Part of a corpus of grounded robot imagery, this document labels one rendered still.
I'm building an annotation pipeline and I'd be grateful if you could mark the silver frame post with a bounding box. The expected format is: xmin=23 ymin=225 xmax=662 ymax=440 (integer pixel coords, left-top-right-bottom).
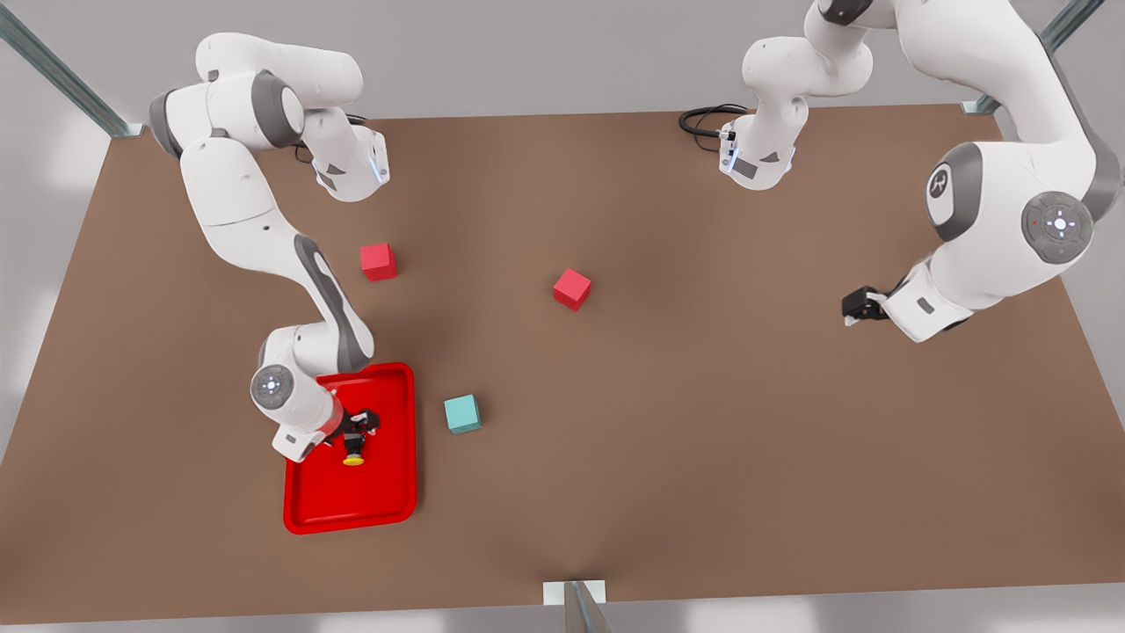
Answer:
xmin=542 ymin=579 xmax=613 ymax=633
xmin=961 ymin=0 xmax=1107 ymax=117
xmin=0 ymin=4 xmax=144 ymax=140

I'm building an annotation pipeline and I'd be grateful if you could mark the red rectangular tray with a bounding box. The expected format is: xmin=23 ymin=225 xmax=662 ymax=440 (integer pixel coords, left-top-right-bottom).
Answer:
xmin=283 ymin=361 xmax=418 ymax=535

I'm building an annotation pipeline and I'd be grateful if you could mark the red cube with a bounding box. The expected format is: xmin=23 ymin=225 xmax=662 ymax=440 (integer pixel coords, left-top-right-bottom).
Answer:
xmin=552 ymin=267 xmax=592 ymax=312
xmin=359 ymin=243 xmax=398 ymax=283

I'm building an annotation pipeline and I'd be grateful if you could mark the black cable loop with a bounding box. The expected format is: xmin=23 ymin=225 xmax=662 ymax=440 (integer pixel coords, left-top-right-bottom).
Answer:
xmin=678 ymin=104 xmax=751 ymax=153
xmin=294 ymin=113 xmax=370 ymax=166

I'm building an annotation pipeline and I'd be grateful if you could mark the teal cube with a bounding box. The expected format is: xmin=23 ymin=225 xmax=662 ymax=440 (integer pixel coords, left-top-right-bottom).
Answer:
xmin=443 ymin=394 xmax=483 ymax=436

